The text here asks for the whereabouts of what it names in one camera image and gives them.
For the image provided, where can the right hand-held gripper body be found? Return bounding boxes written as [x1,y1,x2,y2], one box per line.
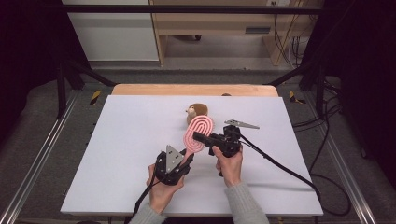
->
[210,119,262,159]

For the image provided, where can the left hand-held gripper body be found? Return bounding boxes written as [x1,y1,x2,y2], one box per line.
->
[154,144,192,187]

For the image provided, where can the pink hairbrush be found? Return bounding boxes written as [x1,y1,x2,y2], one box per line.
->
[182,115,215,164]

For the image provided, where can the brown cup with animal figure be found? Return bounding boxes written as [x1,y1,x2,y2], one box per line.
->
[185,103,209,126]

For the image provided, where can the person's right hand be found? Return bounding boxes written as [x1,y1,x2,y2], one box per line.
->
[214,145,244,189]

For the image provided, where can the person's left hand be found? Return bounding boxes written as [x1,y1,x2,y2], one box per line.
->
[146,163,186,216]

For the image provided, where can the yellow black floor tape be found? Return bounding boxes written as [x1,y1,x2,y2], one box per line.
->
[289,91,306,105]
[89,90,103,107]

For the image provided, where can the wooden desk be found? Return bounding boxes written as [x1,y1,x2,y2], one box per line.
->
[148,0,314,67]

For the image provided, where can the white cabinet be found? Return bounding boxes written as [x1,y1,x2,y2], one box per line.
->
[61,0,160,63]

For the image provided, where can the black curtain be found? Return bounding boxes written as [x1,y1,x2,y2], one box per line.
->
[0,0,92,141]
[300,0,396,181]

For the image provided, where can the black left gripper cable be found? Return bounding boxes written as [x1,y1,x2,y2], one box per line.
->
[132,173,157,219]

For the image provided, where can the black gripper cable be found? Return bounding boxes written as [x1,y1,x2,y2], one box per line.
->
[238,132,353,217]
[132,173,157,219]

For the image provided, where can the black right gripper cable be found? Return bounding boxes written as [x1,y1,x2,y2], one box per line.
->
[238,132,353,217]

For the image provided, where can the black floor cables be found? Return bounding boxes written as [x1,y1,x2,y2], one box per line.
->
[291,77,344,174]

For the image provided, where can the black frame leg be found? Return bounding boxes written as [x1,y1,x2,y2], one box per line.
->
[263,60,327,119]
[55,59,117,119]

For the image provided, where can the bundle of hanging cables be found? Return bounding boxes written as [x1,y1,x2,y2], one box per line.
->
[272,13,311,69]

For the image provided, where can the metal floor rail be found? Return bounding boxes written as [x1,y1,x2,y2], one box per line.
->
[0,91,79,224]
[323,134,378,224]

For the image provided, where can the black horizontal frame bar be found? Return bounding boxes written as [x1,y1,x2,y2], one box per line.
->
[60,4,326,15]

